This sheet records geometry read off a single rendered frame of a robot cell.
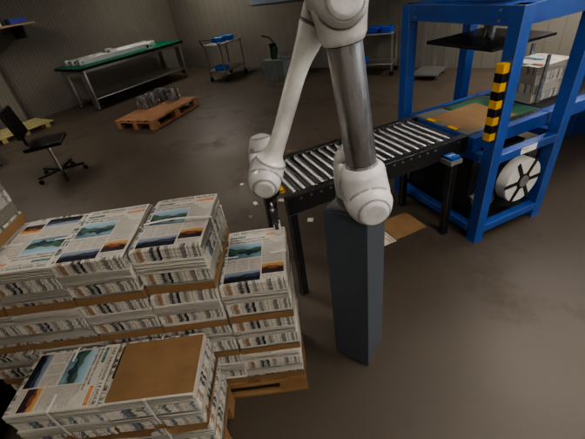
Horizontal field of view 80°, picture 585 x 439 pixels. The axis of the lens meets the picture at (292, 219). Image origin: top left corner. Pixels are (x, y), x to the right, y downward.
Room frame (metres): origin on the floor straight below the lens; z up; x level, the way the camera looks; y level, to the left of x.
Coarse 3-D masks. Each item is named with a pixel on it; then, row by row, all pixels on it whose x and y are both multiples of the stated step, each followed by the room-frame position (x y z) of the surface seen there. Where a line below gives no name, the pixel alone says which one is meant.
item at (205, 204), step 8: (168, 200) 1.41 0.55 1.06; (176, 200) 1.39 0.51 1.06; (184, 200) 1.38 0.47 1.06; (192, 200) 1.36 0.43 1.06; (200, 200) 1.35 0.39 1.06; (208, 200) 1.34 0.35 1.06; (216, 200) 1.36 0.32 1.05; (160, 208) 1.35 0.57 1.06; (168, 208) 1.33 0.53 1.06; (176, 208) 1.32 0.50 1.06; (184, 208) 1.31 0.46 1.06; (192, 208) 1.30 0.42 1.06; (200, 208) 1.29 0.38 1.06; (208, 208) 1.28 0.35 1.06; (216, 208) 1.32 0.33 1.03; (152, 216) 1.29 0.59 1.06; (160, 216) 1.28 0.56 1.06; (168, 216) 1.27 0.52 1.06; (176, 216) 1.26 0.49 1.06; (184, 216) 1.25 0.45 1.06; (216, 216) 1.29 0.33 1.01; (224, 216) 1.38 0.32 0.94; (216, 224) 1.26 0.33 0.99; (224, 224) 1.35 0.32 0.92; (224, 232) 1.32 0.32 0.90
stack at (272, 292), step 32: (224, 256) 1.27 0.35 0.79; (256, 256) 1.19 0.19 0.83; (288, 256) 1.29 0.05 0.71; (224, 288) 1.03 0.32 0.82; (256, 288) 1.02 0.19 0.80; (288, 288) 1.04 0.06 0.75; (32, 320) 1.05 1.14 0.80; (64, 320) 1.05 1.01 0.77; (96, 320) 1.04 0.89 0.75; (128, 320) 1.04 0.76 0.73; (160, 320) 1.04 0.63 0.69; (192, 320) 1.03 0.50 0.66; (288, 320) 1.02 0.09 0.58; (288, 352) 1.02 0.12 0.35; (256, 384) 1.02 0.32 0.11; (288, 384) 1.02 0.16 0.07
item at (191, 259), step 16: (192, 224) 1.18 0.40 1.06; (208, 224) 1.18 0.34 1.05; (144, 240) 1.12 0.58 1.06; (160, 240) 1.10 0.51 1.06; (176, 240) 1.08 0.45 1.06; (192, 240) 1.06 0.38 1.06; (208, 240) 1.12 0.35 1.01; (144, 256) 1.05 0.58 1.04; (160, 256) 1.04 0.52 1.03; (176, 256) 1.04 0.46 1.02; (192, 256) 1.03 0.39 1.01; (208, 256) 1.06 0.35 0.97; (144, 272) 1.05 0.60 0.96; (160, 272) 1.04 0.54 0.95; (176, 272) 1.03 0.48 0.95; (192, 272) 1.03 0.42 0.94; (208, 272) 1.03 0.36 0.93
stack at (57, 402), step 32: (64, 352) 1.02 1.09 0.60; (96, 352) 1.00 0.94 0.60; (32, 384) 0.89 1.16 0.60; (64, 384) 0.86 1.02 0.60; (96, 384) 0.84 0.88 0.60; (224, 384) 0.98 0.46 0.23; (32, 416) 0.76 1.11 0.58; (64, 416) 0.75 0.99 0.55; (96, 416) 0.75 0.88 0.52; (128, 416) 0.75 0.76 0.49; (160, 416) 0.74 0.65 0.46; (192, 416) 0.74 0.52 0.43; (224, 416) 0.85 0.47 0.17
